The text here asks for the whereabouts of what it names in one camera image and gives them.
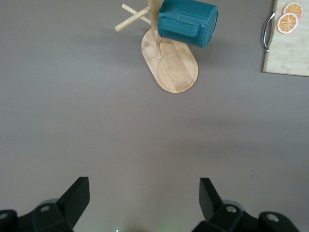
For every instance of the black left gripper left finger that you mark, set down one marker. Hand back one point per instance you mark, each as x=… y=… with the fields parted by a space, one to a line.
x=60 y=212

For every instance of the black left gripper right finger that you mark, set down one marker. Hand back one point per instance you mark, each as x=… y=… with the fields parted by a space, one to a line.
x=222 y=217

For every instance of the teal cup yellow inside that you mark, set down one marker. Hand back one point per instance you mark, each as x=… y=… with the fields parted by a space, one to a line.
x=186 y=21

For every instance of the wooden mug tree rack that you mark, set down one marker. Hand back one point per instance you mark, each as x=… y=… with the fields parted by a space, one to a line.
x=176 y=70

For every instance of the bamboo cutting board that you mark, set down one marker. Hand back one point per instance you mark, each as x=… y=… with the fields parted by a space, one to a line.
x=287 y=55

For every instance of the orange slice toy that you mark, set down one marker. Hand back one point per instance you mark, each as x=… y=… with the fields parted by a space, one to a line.
x=287 y=23
x=295 y=8

